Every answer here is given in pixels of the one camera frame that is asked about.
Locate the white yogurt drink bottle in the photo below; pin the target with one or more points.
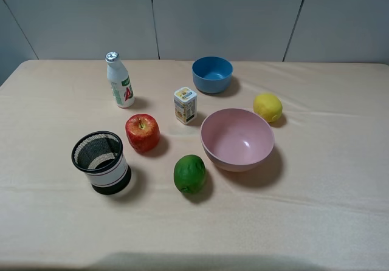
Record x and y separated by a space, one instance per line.
119 80

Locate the pink plastic bowl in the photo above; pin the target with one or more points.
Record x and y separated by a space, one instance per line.
236 140

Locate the beige tablecloth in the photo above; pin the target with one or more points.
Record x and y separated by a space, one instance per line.
285 170

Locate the red apple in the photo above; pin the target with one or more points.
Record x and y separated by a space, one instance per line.
143 132

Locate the small yellow-white carton box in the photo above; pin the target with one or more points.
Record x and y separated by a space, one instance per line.
185 105

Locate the green lime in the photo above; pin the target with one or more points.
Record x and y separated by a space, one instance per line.
189 174

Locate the blue plastic bowl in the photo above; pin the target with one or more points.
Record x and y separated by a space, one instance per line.
212 75

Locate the yellow lemon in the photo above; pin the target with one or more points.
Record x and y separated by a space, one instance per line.
268 106

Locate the black mesh pen holder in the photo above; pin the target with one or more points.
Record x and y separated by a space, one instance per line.
99 155

